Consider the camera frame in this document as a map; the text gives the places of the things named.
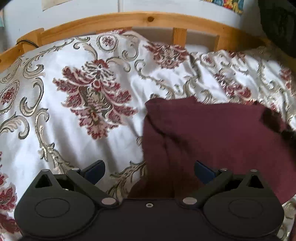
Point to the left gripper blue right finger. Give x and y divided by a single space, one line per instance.
204 173

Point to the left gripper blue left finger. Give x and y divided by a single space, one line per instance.
94 172

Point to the maroon long sleeve shirt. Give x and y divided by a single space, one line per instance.
239 137

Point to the white floral bedspread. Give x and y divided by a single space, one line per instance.
75 101

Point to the black hanging garment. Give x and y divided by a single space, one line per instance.
278 22

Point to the pine wood bed frame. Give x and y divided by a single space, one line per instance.
227 38

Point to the colourful wall poster right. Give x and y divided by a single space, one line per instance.
233 5

